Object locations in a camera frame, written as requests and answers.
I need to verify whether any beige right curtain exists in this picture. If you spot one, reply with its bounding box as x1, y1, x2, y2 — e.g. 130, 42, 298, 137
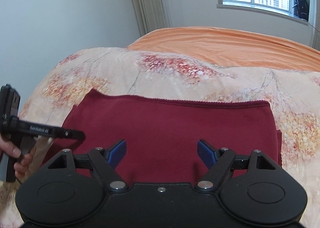
309, 0, 319, 51

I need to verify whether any floral beige quilt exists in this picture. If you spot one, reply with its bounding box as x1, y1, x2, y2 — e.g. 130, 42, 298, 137
0, 46, 320, 228

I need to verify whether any dark backpack on sill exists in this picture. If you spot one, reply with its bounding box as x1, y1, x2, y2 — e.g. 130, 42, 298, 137
292, 0, 309, 21

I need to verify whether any dark red long-sleeve sweater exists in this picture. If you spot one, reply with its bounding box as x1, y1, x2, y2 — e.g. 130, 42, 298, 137
45, 90, 282, 184

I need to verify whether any person's left hand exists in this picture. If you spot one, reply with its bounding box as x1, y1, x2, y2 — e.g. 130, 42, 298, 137
1, 134, 36, 182

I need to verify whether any orange bed sheet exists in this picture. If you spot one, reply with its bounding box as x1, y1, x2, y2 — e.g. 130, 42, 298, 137
127, 27, 319, 72

